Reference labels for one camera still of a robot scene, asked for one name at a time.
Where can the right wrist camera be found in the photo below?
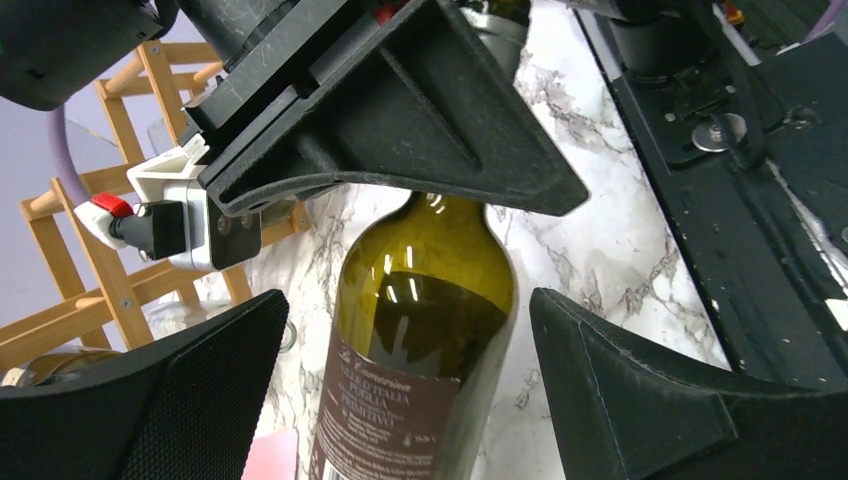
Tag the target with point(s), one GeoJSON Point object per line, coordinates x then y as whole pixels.
{"type": "Point", "coordinates": [175, 219]}

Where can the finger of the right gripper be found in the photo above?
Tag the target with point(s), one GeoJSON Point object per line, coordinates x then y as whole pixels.
{"type": "Point", "coordinates": [485, 142]}

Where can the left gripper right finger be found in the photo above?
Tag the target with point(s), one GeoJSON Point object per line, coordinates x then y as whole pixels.
{"type": "Point", "coordinates": [625, 407]}

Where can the clear bottle in rack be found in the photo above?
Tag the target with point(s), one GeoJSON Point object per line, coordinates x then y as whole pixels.
{"type": "Point", "coordinates": [166, 318]}

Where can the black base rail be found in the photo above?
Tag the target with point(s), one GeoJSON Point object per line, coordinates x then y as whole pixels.
{"type": "Point", "coordinates": [746, 149]}

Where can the dark bottle black cap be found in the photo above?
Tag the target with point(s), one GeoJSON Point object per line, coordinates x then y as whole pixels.
{"type": "Point", "coordinates": [58, 361]}

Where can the pink clipboard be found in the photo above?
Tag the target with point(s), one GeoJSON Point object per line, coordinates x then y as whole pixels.
{"type": "Point", "coordinates": [273, 457]}

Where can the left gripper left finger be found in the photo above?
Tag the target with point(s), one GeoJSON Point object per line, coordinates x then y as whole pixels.
{"type": "Point", "coordinates": [183, 407]}

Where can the dark bottle silver neck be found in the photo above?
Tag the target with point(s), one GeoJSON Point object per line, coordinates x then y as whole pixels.
{"type": "Point", "coordinates": [424, 312]}

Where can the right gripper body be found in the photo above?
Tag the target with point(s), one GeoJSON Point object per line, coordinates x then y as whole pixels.
{"type": "Point", "coordinates": [304, 67]}

